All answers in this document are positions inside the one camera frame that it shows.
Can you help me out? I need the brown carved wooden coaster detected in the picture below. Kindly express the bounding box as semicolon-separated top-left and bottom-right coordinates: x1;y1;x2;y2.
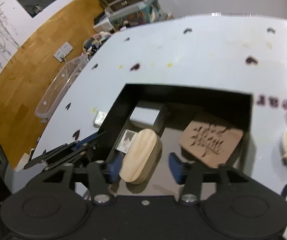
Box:
179;121;244;168

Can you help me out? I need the white wall power socket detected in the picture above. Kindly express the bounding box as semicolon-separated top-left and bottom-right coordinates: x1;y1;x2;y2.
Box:
54;42;73;62

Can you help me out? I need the clear plastic storage bin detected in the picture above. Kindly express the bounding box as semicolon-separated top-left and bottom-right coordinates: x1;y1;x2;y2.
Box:
35;54;88;123

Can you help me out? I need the oval light wooden block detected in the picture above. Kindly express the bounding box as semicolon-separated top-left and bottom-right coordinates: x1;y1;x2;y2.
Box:
119;128;162;184

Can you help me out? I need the black storage box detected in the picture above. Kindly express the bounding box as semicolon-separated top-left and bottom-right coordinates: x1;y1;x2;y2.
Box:
94;84;253;196

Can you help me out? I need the white rectangular charger block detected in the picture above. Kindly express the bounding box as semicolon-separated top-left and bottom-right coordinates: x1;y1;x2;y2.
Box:
130;107;165;133

